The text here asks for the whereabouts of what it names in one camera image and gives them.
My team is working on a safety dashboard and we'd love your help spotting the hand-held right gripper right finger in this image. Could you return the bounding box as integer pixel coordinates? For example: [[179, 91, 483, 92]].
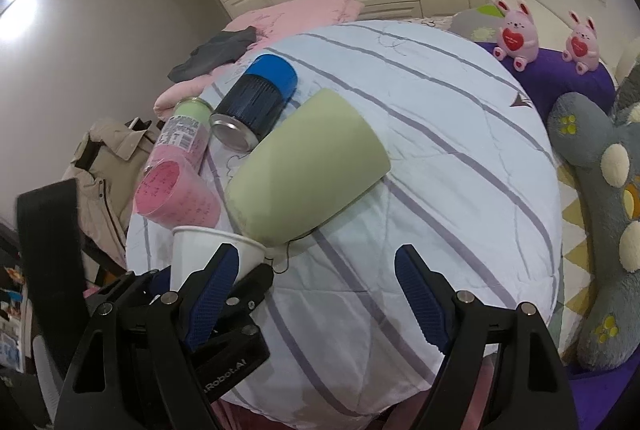
[[394, 245, 581, 430]]

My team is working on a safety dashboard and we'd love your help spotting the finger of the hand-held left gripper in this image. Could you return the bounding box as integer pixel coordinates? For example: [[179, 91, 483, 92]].
[[87, 267, 176, 309], [222, 262, 275, 328]]

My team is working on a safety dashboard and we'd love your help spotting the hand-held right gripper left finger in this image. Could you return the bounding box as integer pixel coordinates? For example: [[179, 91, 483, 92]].
[[54, 244, 239, 430]]

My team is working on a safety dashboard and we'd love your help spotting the white paper cup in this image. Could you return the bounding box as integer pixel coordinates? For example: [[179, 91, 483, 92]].
[[171, 226, 268, 293]]

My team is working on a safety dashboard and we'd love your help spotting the light green cup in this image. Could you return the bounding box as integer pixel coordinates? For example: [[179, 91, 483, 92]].
[[225, 88, 392, 247]]

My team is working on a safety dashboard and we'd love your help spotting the pink translucent cup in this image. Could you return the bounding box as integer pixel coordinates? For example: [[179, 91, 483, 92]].
[[134, 159, 222, 229]]

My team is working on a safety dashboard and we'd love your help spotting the beige jacket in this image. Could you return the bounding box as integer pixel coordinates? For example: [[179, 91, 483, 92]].
[[62, 117, 166, 281]]

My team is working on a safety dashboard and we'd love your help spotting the stack of magazines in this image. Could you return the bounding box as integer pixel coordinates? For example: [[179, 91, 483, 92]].
[[0, 265, 31, 371]]

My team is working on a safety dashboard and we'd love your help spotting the labelled green and pink bottle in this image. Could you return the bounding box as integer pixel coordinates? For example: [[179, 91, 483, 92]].
[[144, 96, 212, 175]]

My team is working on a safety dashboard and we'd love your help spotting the white striped quilt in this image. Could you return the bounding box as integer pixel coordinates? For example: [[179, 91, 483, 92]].
[[125, 20, 563, 426]]

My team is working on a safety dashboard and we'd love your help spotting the dark can with blue cap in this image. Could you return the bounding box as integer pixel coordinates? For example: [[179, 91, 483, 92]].
[[209, 54, 299, 153]]

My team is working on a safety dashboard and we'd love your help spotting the grey plush toy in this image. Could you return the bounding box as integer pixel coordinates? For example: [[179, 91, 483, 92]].
[[546, 60, 640, 372]]

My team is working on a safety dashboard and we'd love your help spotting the dark grey cloth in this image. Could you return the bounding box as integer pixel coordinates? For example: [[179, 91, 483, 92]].
[[167, 26, 258, 82]]

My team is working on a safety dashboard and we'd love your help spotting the purple pillow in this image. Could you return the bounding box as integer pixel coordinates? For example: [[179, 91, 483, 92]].
[[472, 40, 617, 131]]

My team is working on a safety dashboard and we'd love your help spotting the pink blanket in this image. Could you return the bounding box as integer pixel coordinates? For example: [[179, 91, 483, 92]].
[[152, 0, 365, 121]]

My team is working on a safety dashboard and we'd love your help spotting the grey pillow with green flower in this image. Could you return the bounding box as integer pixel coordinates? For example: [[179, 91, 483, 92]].
[[446, 4, 511, 43]]

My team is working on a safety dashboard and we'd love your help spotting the large pink bunny plush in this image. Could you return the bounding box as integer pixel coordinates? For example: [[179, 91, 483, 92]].
[[491, 0, 541, 71]]

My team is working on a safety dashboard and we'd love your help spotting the small pink bunny plush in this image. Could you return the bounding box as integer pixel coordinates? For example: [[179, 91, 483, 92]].
[[562, 10, 601, 74]]

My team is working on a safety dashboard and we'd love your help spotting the white headboard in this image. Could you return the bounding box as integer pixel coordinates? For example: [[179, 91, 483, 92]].
[[482, 0, 621, 75]]

